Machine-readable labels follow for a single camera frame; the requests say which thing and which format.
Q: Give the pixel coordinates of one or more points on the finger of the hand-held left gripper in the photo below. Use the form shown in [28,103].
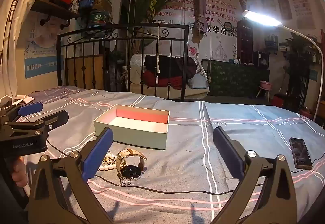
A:
[30,108]
[55,116]

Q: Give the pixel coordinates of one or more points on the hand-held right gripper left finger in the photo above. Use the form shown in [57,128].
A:
[99,152]

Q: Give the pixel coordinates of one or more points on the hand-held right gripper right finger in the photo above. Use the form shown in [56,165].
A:
[228,152]

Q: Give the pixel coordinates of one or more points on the pale green jewelry box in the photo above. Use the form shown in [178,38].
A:
[132,135]

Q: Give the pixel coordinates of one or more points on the person's left hand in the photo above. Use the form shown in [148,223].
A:
[19,173]

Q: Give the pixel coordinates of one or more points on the beige cloth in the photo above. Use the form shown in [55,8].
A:
[25,100]

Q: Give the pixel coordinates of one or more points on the blue plaid bedsheet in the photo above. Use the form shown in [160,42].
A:
[182,163]

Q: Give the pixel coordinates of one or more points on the black smartphone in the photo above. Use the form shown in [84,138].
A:
[301,152]

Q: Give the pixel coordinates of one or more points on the green patterned counter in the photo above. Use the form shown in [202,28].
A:
[233,79]

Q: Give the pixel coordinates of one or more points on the red bin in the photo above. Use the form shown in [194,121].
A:
[281,100]

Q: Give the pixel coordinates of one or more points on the pink stool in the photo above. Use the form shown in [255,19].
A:
[265,85]

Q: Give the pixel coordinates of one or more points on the white wicker swing chair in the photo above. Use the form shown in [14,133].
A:
[204,71]

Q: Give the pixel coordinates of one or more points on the white curtain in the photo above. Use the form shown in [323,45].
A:
[15,10]

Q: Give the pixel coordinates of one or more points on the dark and red clothes pile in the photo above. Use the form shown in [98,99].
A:
[172,66]

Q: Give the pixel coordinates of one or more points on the blue water jug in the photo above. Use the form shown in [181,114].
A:
[97,18]

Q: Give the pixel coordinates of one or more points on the dark tall cabinet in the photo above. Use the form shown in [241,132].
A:
[245,41]

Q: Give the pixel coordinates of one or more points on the blue basket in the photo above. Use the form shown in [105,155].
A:
[86,4]

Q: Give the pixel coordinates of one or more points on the white floor lamp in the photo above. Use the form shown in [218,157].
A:
[261,18]

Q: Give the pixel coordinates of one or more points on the blue and white wall poster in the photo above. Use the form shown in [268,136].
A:
[38,66]

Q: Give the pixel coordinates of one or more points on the black iron bed frame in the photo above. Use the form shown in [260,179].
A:
[185,66]

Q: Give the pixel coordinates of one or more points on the wooden wall shelf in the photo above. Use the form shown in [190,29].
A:
[50,9]

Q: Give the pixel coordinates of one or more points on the large printed wall poster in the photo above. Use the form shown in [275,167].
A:
[215,5]

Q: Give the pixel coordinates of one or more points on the portrait wall poster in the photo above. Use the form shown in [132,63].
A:
[282,0]
[301,0]

